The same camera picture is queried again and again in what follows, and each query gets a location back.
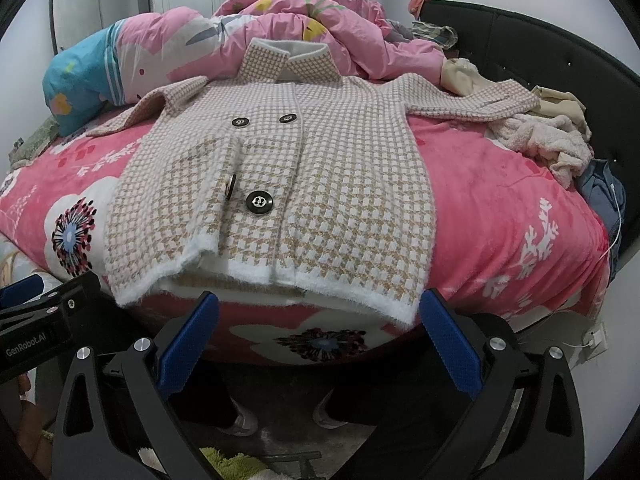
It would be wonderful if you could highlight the orange cloth on headboard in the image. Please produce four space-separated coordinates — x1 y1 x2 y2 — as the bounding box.
408 0 430 20

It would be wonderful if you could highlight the white shoe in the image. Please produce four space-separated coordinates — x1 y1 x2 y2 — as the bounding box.
312 394 347 430
216 399 258 438

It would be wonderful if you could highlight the blue denim garment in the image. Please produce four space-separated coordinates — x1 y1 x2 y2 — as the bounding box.
575 158 626 282

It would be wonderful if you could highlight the person left hand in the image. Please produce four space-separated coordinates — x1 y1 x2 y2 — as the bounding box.
16 374 52 479

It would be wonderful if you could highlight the white wall socket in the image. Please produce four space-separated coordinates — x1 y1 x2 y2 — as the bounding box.
580 322 608 361

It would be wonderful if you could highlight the black padded headboard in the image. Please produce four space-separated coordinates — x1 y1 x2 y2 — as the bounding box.
418 0 640 271

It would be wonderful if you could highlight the white shoe left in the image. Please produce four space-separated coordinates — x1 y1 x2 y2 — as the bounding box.
216 399 258 438

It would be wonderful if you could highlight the white charging cable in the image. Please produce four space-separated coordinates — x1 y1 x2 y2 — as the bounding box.
569 181 625 356

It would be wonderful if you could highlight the pink cartoon duvet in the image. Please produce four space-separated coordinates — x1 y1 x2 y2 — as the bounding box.
42 0 445 136

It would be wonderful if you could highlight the white shoe right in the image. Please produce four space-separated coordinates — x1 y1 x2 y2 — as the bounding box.
312 394 347 430

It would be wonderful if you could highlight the cream fuzzy garment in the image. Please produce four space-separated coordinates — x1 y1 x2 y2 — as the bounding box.
488 114 593 188

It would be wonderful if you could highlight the plaid grey garment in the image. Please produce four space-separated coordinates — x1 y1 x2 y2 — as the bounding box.
385 20 458 51

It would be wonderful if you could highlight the green fuzzy slipper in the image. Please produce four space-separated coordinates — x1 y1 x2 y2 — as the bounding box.
201 448 292 480

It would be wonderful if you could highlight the beige cloth garment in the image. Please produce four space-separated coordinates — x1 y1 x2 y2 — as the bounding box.
439 57 594 141

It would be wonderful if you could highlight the green patterned cloth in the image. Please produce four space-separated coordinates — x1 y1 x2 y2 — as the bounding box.
8 116 60 170

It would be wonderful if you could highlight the beige houndstooth knit coat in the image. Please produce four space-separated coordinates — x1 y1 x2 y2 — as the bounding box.
96 39 537 325

